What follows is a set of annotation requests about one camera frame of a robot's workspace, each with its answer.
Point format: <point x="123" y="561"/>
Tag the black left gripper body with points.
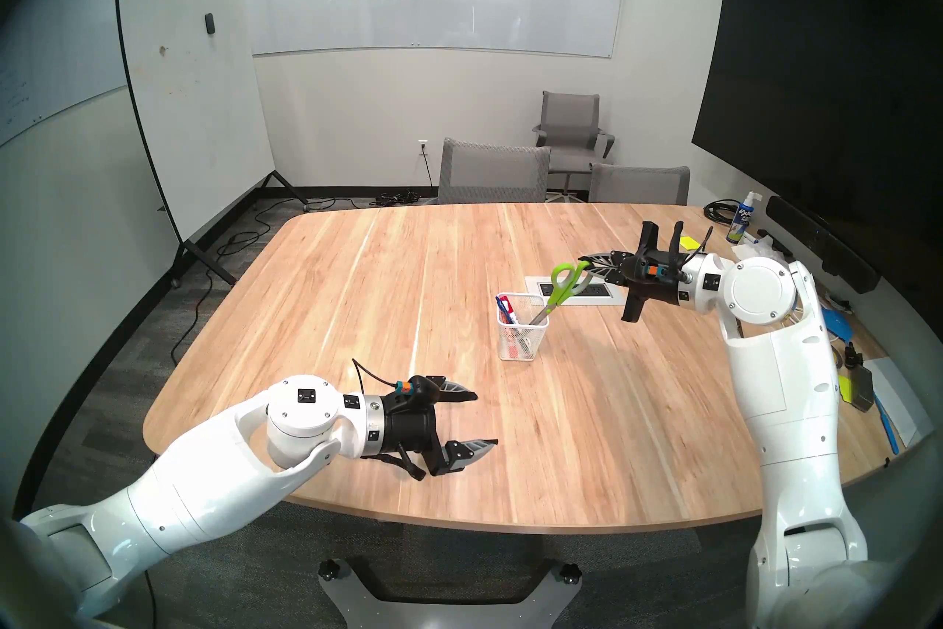
<point x="409" y="428"/>

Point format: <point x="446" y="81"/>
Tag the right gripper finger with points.
<point x="608" y="276"/>
<point x="604" y="260"/>

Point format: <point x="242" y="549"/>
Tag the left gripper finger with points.
<point x="457" y="393"/>
<point x="471" y="454"/>

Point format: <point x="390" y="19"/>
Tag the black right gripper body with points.
<point x="663" y="288"/>

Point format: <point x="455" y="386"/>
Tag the red cap patterned marker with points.
<point x="519" y="339"/>

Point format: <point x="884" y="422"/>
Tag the blue ballpoint pen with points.
<point x="502" y="302"/>

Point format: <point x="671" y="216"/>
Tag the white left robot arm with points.
<point x="184" y="495"/>

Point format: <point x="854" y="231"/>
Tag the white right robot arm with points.
<point x="788" y="399"/>

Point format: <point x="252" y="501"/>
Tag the white mesh pen holder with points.
<point x="516" y="347"/>

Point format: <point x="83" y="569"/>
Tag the blue pen beside paper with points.
<point x="886" y="425"/>

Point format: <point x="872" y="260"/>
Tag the silver table power outlet panel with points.
<point x="600" y="296"/>

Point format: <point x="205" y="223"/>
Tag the yellow sticky note pad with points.
<point x="692" y="241"/>

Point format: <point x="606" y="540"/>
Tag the grey mesh table chair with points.
<point x="493" y="170"/>
<point x="641" y="185"/>

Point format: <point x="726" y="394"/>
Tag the white crumpled tissue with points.
<point x="751" y="252"/>

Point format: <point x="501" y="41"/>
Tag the Expo cleaner spray bottle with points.
<point x="740" y="222"/>

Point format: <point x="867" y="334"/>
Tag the grey office chair with armrests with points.
<point x="571" y="119"/>

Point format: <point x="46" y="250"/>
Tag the black base knob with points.
<point x="569" y="570"/>
<point x="329" y="568"/>

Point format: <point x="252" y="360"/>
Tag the black video sound bar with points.
<point x="818" y="240"/>

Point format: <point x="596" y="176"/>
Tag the blue flat object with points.
<point x="840" y="323"/>

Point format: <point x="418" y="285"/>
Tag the small black clip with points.
<point x="853" y="356"/>

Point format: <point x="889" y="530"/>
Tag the grey yellow eraser block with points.
<point x="858" y="388"/>

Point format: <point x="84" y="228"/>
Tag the white paper sheet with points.
<point x="902" y="399"/>

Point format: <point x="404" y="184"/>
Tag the mobile whiteboard on stand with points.
<point x="191" y="104"/>

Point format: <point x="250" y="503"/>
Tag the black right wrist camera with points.
<point x="648" y="270"/>

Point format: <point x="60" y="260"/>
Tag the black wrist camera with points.
<point x="648" y="270"/>
<point x="421" y="390"/>

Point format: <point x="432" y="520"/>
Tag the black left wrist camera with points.
<point x="421" y="390"/>

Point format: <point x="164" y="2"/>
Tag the large black wall screen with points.
<point x="810" y="82"/>

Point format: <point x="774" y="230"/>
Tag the wall whiteboard with writing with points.
<point x="59" y="60"/>

